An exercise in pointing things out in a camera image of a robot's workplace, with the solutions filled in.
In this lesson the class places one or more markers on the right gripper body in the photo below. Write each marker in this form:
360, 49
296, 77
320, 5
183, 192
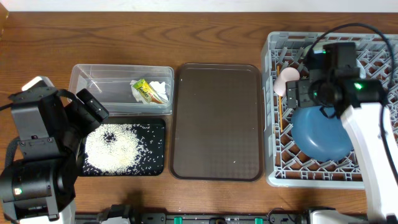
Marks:
318, 91

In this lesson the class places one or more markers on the pink plastic cup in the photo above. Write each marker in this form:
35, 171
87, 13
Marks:
286, 75

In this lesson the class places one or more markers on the dark blue plate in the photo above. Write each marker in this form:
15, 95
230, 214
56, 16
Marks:
319, 137

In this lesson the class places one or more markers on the green yellow snack wrapper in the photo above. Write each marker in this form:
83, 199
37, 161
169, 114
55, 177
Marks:
147, 92

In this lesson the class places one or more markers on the white rice grains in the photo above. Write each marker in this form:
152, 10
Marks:
115, 149

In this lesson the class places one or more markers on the light blue small bowl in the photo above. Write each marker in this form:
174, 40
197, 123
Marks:
362, 72

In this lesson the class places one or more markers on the mint green bowl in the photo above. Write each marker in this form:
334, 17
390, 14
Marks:
307, 49

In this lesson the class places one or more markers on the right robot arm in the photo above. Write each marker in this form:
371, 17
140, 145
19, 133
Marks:
336, 87

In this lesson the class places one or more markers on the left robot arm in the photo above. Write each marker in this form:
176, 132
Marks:
41, 164

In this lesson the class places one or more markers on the grey dishwasher rack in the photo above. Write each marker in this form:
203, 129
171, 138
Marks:
286, 165

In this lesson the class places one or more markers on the clear plastic waste bin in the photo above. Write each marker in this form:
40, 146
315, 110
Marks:
110, 85

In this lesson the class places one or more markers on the brown serving tray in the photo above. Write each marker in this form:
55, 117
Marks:
218, 123

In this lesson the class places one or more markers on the black plastic tray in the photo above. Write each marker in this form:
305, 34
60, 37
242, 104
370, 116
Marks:
155, 161

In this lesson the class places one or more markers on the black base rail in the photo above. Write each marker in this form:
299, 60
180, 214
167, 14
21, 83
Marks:
275, 216

